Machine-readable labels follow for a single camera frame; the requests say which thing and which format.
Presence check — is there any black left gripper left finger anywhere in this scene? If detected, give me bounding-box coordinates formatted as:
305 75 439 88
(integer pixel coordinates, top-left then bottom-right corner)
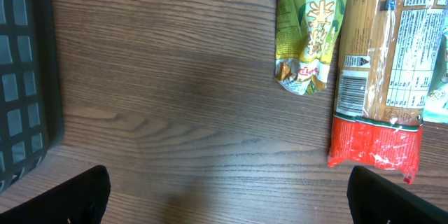
1 165 111 224

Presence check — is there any grey plastic shopping basket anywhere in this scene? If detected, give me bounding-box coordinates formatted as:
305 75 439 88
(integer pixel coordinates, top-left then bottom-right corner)
1 0 64 191

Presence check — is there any green tea snack packet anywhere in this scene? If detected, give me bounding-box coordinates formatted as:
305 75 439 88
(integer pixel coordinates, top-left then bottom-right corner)
274 0 347 95

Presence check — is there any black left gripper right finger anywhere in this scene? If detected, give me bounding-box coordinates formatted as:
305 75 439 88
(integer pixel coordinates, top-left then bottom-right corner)
347 166 447 224

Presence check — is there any orange spaghetti packet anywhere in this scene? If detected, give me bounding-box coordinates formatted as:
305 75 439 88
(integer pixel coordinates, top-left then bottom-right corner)
328 0 447 183

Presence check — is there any mint green wipes packet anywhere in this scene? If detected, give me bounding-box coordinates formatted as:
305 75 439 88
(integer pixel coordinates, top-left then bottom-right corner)
423 18 448 123

